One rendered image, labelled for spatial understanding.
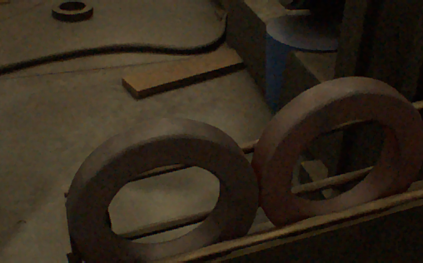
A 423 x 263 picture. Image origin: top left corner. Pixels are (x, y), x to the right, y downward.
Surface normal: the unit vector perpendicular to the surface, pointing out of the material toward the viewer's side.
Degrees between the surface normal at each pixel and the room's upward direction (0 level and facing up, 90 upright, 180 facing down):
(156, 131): 5
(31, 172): 0
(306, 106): 34
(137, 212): 0
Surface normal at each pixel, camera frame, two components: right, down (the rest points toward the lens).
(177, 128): 0.13, -0.85
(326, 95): -0.29, -0.75
